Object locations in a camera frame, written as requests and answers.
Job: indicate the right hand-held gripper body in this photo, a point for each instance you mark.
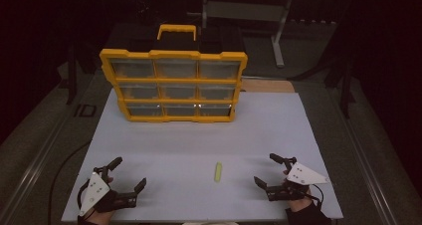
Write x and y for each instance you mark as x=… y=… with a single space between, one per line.
x=303 y=176

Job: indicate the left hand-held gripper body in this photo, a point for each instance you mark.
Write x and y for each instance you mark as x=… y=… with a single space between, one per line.
x=94 y=191

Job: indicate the small yellow-green stick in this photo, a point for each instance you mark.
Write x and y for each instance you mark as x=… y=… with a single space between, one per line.
x=218 y=172

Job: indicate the yellow organizer cabinet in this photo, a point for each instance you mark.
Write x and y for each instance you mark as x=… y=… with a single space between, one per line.
x=172 y=54

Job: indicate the person's left hand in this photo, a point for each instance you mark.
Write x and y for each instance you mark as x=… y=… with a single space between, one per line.
x=99 y=216

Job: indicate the person's right hand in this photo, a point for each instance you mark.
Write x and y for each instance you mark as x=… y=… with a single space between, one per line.
x=298 y=205

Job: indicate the wooden board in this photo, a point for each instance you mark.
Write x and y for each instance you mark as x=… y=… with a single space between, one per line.
x=265 y=85

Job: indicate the black stand leg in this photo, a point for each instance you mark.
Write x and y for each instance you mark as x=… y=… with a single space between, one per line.
x=71 y=75
x=346 y=85

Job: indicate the grid of clear drawers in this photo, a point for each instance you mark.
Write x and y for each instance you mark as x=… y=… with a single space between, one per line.
x=215 y=69

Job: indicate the dark power strip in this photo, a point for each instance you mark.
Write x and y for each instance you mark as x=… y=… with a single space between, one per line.
x=312 y=21

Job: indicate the grey metal stand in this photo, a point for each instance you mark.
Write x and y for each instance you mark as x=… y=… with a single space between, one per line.
x=245 y=11

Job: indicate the aluminium floor rail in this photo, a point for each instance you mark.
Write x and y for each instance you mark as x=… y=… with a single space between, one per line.
x=36 y=168
x=366 y=172

